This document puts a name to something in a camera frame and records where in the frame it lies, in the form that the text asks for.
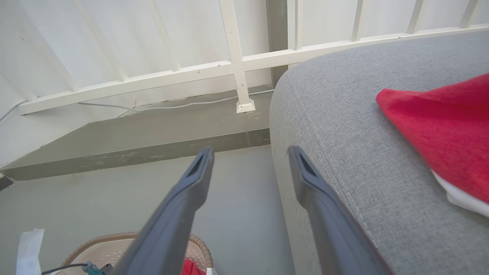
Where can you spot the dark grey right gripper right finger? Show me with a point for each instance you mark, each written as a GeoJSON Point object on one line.
{"type": "Point", "coordinates": [336, 236]}

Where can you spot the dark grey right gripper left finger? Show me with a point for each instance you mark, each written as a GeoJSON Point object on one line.
{"type": "Point", "coordinates": [168, 229]}

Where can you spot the red cloth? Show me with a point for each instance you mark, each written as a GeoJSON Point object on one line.
{"type": "Point", "coordinates": [439, 126]}

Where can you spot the grey fabric sofa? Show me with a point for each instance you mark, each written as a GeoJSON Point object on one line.
{"type": "Point", "coordinates": [344, 114]}

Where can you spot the red garment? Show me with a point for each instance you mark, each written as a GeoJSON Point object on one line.
{"type": "Point", "coordinates": [191, 268]}

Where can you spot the pink beige laundry basket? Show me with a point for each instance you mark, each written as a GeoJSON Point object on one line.
{"type": "Point", "coordinates": [107, 252]}

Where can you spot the white metal railing frame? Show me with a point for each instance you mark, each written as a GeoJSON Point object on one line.
{"type": "Point", "coordinates": [237, 57]}

